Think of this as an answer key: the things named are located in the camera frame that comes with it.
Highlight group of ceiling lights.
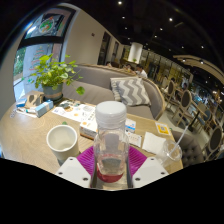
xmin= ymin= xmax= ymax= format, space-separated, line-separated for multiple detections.
xmin=114 ymin=0 xmax=208 ymax=64

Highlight white paper cards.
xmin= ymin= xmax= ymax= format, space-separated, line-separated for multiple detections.
xmin=125 ymin=130 xmax=143 ymax=148

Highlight white round column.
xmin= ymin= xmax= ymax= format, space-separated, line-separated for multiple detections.
xmin=128 ymin=42 xmax=144 ymax=64

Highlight white yellow menu box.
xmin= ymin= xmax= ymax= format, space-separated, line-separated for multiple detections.
xmin=51 ymin=99 xmax=99 ymax=140

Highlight blue white card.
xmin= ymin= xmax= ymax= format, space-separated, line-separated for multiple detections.
xmin=124 ymin=118 xmax=137 ymax=134

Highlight group of wooden chairs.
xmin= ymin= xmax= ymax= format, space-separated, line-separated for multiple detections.
xmin=159 ymin=78 xmax=224 ymax=161

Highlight white ceramic mug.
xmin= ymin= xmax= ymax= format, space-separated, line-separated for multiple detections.
xmin=45 ymin=124 xmax=80 ymax=164

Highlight person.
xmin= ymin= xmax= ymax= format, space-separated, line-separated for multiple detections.
xmin=122 ymin=63 xmax=133 ymax=73
xmin=134 ymin=64 xmax=148 ymax=79

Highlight clear white-capped plastic bottle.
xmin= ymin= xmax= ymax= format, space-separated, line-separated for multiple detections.
xmin=93 ymin=100 xmax=130 ymax=184

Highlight framed wall poster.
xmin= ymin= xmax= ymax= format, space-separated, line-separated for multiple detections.
xmin=24 ymin=8 xmax=76 ymax=41

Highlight small blue white packet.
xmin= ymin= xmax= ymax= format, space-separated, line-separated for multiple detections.
xmin=15 ymin=98 xmax=28 ymax=108

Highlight brown cardboard holder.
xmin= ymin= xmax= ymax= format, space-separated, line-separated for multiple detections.
xmin=24 ymin=91 xmax=45 ymax=109

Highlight blue white tissue box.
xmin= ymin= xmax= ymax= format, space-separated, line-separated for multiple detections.
xmin=34 ymin=99 xmax=54 ymax=118

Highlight green potted plant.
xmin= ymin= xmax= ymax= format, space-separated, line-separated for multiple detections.
xmin=29 ymin=53 xmax=86 ymax=103

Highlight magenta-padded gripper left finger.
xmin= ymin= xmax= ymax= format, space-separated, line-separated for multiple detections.
xmin=54 ymin=145 xmax=98 ymax=189

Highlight white paper napkin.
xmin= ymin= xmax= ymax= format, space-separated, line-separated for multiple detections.
xmin=142 ymin=131 xmax=167 ymax=155

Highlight dark tufted armchair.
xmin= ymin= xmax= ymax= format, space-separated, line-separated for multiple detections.
xmin=171 ymin=129 xmax=204 ymax=168

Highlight yellow square card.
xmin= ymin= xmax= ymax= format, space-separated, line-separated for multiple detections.
xmin=154 ymin=122 xmax=172 ymax=136

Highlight grey curved sofa bench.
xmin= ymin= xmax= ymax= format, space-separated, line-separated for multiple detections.
xmin=61 ymin=63 xmax=167 ymax=121

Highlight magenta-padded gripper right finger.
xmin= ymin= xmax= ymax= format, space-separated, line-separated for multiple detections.
xmin=128 ymin=145 xmax=170 ymax=189

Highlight grey white chevron cushion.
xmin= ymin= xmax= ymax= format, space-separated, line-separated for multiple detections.
xmin=109 ymin=76 xmax=152 ymax=108

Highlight clear plastic cup with straw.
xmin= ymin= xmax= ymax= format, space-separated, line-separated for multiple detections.
xmin=156 ymin=124 xmax=189 ymax=168

